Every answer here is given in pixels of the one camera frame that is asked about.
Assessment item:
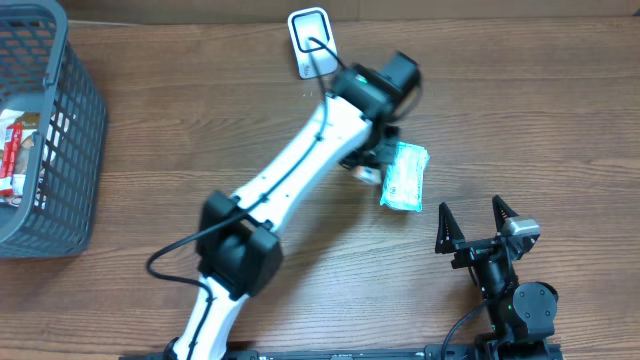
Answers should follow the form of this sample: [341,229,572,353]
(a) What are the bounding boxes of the white barcode scanner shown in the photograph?
[287,7,339,79]

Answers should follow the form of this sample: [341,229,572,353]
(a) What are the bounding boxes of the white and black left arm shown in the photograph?
[162,52,421,359]

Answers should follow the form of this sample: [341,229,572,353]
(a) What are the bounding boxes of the brown snack packets in basket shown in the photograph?
[1,109,70,208]

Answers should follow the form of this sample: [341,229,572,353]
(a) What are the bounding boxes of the orange Kleenex tissue pack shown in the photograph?
[352,166,382,186]

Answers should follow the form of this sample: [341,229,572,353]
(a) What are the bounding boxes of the red snack packet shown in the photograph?
[0,124,23,196]

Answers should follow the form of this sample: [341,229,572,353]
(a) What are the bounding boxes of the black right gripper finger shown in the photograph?
[435,202,465,254]
[492,195,518,233]

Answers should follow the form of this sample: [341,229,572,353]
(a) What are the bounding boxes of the mint green wipes pack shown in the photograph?
[380,142,430,212]

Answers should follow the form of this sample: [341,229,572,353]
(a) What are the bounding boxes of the grey plastic mesh basket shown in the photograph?
[1,0,109,258]

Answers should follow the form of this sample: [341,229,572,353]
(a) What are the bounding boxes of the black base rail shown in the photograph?
[119,345,565,360]

